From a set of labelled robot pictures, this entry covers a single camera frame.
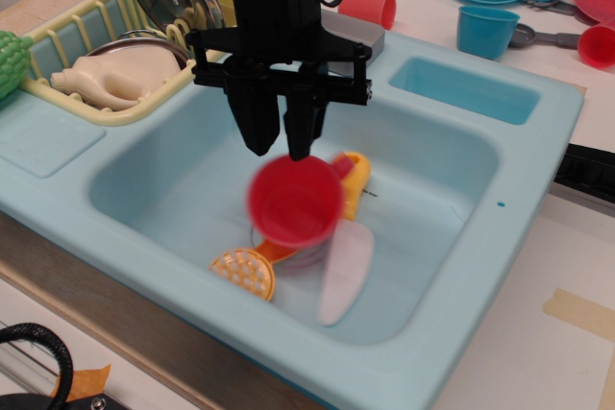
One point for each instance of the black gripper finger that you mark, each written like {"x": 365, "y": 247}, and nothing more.
{"x": 256, "y": 113}
{"x": 303, "y": 120}

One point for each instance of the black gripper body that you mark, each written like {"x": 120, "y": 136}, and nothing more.
{"x": 284, "y": 43}

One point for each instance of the large red plastic cup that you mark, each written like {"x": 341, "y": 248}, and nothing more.
{"x": 296, "y": 204}

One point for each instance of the small red cup lying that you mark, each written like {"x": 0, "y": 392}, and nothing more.
{"x": 380, "y": 12}

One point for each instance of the light blue toy sink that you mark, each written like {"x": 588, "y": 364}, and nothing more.
{"x": 462, "y": 150}

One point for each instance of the blue plastic cup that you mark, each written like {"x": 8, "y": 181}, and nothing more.
{"x": 485, "y": 32}

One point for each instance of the small red cup right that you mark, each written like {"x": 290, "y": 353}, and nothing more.
{"x": 596, "y": 47}

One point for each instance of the metal pot in rack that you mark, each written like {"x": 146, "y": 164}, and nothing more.
{"x": 127, "y": 41}

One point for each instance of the grey toy faucet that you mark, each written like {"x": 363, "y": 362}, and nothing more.
{"x": 354, "y": 29}

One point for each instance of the cream toy detergent bottle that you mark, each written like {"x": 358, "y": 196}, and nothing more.
{"x": 119, "y": 79}

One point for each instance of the pale yellow dish rack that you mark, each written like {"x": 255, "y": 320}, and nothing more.
{"x": 60, "y": 41}

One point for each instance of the grey toy spoon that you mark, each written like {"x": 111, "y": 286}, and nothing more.
{"x": 524, "y": 36}

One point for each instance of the green toy corn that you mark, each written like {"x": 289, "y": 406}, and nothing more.
{"x": 15, "y": 61}

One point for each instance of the black bar at right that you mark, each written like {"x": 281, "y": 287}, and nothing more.
{"x": 589, "y": 171}

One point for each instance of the orange tape piece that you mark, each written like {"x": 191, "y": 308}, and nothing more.
{"x": 88, "y": 383}

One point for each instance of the beige masking tape strip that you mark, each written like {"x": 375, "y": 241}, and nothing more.
{"x": 582, "y": 313}

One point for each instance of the yellow handled toy knife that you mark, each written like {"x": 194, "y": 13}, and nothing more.
{"x": 350, "y": 252}

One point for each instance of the grey toy utensil handles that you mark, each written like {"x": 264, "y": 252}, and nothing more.
{"x": 558, "y": 6}

